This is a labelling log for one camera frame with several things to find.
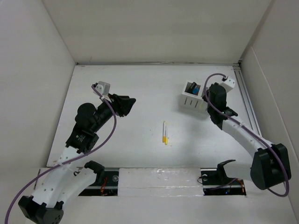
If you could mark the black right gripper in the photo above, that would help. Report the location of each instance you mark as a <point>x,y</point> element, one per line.
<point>207,92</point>

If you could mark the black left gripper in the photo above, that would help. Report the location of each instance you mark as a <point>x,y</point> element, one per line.
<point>121,104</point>

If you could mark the blue cap black highlighter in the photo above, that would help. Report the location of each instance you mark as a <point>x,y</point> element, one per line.
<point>195,91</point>

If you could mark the yellow cap black highlighter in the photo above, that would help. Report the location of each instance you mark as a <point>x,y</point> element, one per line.
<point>191,87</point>

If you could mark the yellow cap white pen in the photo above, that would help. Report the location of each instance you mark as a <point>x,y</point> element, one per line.
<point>164,138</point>
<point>167,135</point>

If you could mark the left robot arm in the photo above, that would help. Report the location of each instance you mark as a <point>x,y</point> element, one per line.
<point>73,172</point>

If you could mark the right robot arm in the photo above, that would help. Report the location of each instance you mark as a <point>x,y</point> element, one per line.
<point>270,165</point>

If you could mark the white pen holder box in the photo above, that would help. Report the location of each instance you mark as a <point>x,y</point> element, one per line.
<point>192,102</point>

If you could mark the white foam block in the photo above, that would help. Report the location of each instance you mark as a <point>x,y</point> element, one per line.
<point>159,182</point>

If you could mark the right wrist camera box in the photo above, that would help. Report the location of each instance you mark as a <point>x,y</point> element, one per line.
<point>228,84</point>

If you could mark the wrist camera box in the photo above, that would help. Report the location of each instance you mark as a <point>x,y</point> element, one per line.
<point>228,84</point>
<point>101,87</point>

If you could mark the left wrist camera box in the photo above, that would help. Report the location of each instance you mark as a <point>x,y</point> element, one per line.
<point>101,87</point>

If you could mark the aluminium rail right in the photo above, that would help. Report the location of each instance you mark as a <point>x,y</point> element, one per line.
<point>246,98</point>

